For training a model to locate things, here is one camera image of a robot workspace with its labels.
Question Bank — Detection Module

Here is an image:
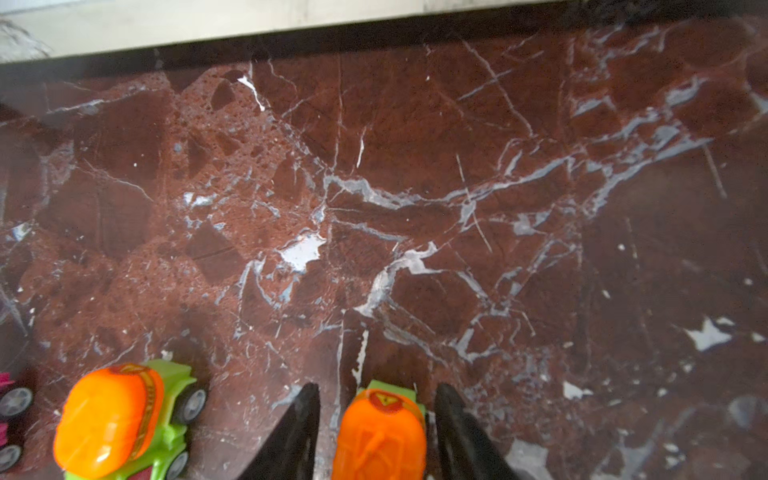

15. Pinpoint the pink green toy truck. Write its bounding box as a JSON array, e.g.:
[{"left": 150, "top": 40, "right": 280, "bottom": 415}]
[{"left": 1, "top": 372, "right": 35, "bottom": 474}]

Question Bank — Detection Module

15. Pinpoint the orange green toy truck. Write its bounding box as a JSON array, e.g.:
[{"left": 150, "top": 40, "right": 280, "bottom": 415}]
[{"left": 53, "top": 359, "right": 208, "bottom": 480}]

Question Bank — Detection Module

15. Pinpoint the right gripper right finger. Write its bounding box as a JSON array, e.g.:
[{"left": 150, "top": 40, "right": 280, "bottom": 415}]
[{"left": 434, "top": 383, "right": 519, "bottom": 480}]

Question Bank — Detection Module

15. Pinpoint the white two-tier shelf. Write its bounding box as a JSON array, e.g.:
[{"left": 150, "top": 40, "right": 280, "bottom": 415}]
[{"left": 1, "top": 1, "right": 581, "bottom": 65}]

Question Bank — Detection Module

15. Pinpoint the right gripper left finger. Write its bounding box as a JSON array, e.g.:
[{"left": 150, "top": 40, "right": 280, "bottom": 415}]
[{"left": 238, "top": 383, "right": 321, "bottom": 480}]

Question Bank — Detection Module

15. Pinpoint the orange green mixer truck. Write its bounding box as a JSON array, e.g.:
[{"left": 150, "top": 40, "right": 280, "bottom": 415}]
[{"left": 331, "top": 380, "right": 427, "bottom": 480}]

